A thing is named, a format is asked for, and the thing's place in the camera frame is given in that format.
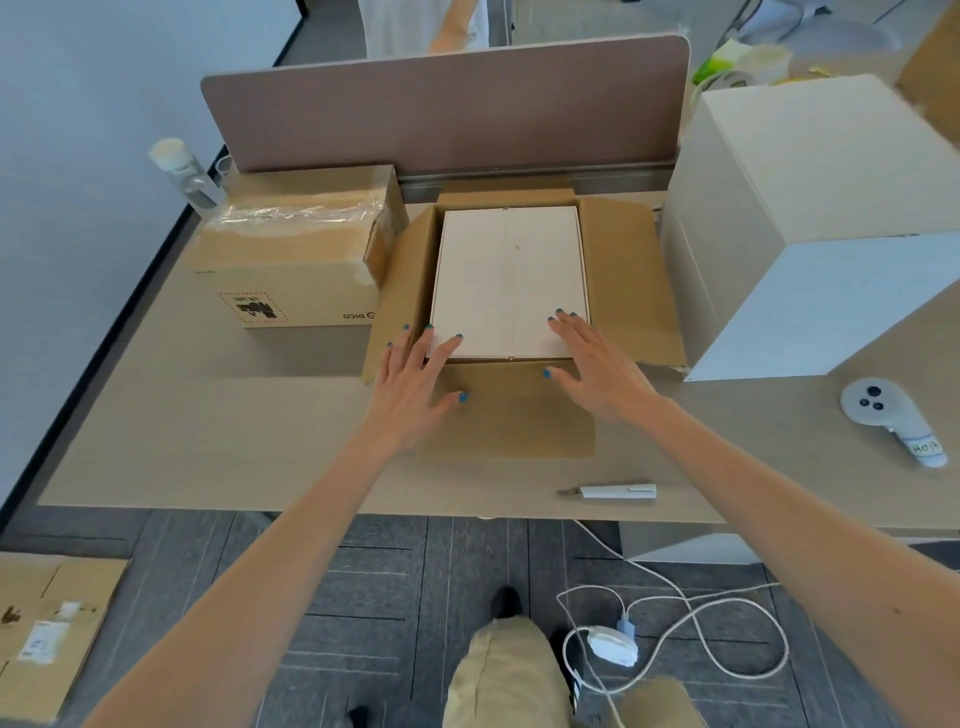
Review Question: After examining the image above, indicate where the person's left hand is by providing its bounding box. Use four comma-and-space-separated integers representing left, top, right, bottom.
359, 323, 472, 459

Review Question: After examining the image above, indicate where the person's right hand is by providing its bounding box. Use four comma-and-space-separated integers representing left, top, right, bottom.
542, 307, 669, 429

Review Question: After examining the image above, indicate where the brown cardboard box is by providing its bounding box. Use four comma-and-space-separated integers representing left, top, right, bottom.
896, 7, 960, 148
187, 164, 410, 329
362, 187, 690, 460
0, 552, 130, 725

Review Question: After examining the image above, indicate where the white box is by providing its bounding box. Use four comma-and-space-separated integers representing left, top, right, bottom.
667, 73, 960, 354
427, 206, 592, 361
658, 202, 960, 384

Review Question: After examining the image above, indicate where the white utility knife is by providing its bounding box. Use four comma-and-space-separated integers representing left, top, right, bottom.
556, 483, 658, 502

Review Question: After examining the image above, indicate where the person's left forearm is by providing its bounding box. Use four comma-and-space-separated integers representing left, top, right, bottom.
82, 434, 399, 728

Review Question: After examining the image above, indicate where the person's right forearm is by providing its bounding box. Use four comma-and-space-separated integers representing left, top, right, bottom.
629, 401, 960, 728

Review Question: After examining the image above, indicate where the white handheld controller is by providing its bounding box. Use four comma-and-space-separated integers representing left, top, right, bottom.
839, 376, 950, 470

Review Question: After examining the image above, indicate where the white round floor object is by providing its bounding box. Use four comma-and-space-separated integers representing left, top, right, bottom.
586, 626, 639, 667

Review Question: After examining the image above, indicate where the mauve desk divider panel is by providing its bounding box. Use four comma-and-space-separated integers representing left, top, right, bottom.
200, 33, 691, 200

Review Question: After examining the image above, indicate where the white tape roll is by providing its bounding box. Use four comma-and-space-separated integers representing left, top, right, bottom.
693, 68, 759, 103

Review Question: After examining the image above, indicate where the clear bottle white cap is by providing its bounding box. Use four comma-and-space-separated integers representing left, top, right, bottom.
148, 137, 226, 219

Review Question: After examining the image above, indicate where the green tissue pack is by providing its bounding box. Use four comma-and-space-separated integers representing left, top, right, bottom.
691, 38, 751, 85

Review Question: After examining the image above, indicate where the white plastic tub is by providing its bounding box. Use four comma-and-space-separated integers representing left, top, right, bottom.
738, 44, 793, 84

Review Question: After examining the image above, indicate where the grey office chair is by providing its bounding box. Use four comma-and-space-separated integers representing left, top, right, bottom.
719, 0, 905, 54

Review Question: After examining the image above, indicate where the white floor cable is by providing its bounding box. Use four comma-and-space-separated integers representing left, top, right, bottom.
554, 517, 793, 699

